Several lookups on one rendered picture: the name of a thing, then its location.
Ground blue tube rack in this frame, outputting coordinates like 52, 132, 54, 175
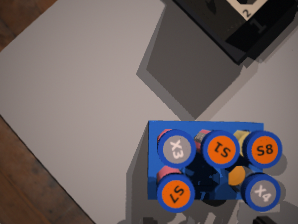
147, 120, 264, 200

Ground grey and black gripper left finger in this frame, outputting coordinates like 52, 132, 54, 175
143, 217, 158, 224

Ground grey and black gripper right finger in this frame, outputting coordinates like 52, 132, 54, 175
253, 216, 277, 224

